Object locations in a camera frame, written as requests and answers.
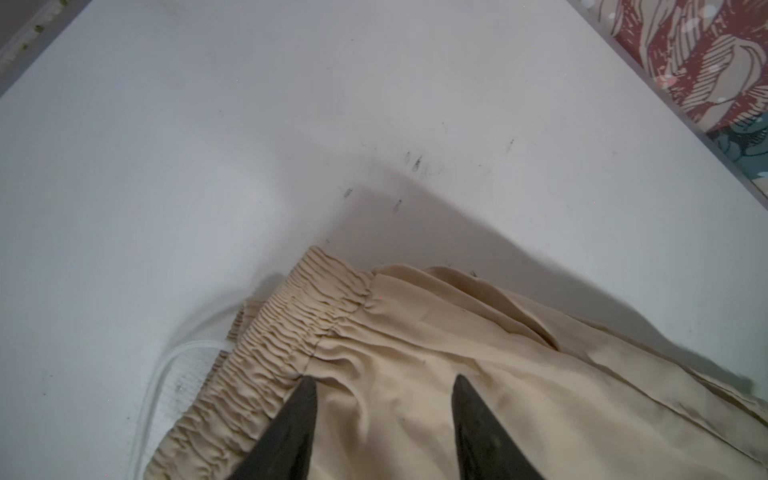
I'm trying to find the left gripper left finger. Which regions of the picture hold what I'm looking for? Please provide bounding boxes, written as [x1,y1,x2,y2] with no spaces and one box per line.
[229,377,318,480]

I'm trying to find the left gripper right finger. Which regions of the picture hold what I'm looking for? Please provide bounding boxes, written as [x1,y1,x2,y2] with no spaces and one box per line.
[451,375,544,480]

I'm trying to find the beige shorts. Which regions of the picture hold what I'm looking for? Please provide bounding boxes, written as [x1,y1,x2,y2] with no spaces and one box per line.
[142,248,767,479]

